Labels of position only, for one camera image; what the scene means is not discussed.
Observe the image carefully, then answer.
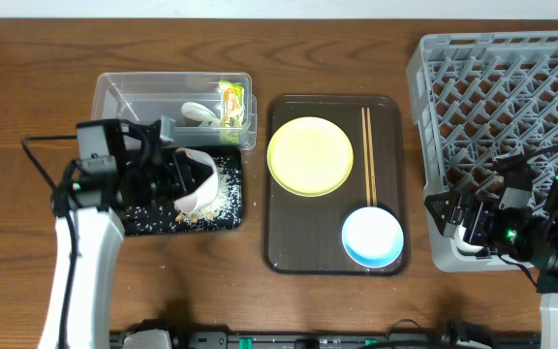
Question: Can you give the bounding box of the white bowl with food scraps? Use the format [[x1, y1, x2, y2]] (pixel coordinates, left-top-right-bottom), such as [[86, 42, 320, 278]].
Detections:
[[174, 147, 219, 214]]

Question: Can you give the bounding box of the white paper cup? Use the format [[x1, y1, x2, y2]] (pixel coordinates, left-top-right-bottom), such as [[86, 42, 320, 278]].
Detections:
[[452, 225, 484, 255]]

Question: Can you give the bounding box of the white napkin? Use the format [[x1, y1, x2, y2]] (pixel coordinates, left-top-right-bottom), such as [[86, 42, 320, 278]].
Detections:
[[181, 102, 221, 127]]

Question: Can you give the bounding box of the wooden chopstick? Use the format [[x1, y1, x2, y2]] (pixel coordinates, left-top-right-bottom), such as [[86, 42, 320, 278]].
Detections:
[[361, 108, 371, 206], [365, 108, 378, 206]]

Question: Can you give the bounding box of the light blue bowl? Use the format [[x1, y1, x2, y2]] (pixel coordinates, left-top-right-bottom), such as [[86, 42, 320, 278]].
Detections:
[[341, 206, 405, 269]]

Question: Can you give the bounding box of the green orange snack wrapper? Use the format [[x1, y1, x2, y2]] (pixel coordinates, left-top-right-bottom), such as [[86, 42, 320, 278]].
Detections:
[[219, 80, 245, 146]]

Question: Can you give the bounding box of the yellow plate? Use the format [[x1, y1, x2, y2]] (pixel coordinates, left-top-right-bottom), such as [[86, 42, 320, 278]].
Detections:
[[266, 116, 354, 197]]

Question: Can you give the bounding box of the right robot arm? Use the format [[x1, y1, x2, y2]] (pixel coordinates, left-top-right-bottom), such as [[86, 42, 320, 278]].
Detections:
[[424, 155, 558, 348]]

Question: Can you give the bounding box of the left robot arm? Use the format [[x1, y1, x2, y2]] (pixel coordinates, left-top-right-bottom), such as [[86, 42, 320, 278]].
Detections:
[[39, 119, 218, 348]]

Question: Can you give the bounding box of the grey dishwasher rack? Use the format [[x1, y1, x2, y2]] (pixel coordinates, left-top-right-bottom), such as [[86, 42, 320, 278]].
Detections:
[[405, 30, 558, 272]]

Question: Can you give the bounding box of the black plastic tray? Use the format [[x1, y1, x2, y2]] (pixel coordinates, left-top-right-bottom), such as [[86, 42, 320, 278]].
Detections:
[[113, 144, 245, 238]]

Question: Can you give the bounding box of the pile of rice scraps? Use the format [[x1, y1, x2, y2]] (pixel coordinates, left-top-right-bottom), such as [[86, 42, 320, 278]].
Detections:
[[123, 154, 242, 234]]

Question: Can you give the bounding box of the clear plastic bin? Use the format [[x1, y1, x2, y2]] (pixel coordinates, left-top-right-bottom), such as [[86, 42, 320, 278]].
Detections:
[[92, 72, 258, 150]]

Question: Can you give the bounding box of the dark brown serving tray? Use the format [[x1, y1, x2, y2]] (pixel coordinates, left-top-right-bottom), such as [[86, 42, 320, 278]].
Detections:
[[263, 94, 410, 277]]

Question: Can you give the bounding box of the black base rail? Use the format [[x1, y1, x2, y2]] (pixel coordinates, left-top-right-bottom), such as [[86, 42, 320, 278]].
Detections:
[[108, 319, 541, 349]]

